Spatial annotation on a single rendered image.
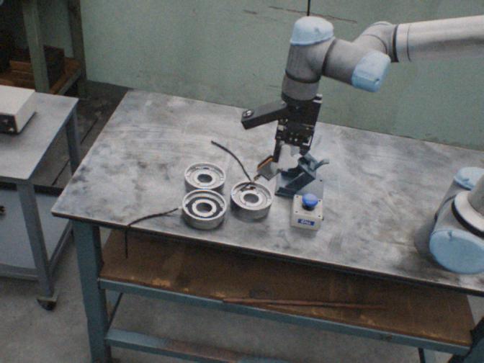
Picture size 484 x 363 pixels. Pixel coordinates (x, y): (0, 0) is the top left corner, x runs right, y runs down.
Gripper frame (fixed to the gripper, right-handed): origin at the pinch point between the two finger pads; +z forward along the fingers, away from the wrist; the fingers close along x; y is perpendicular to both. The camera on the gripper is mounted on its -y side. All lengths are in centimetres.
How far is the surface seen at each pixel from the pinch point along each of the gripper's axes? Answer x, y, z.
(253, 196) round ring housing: 0.4, -3.1, 11.2
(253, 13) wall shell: 158, -26, 24
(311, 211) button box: -3.4, 11.4, 8.8
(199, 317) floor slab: 16, -16, 93
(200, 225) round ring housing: -13.6, -13.6, 11.2
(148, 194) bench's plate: -5.1, -29.1, 13.1
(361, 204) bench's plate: 8.6, 25.1, 13.4
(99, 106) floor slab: 145, -110, 93
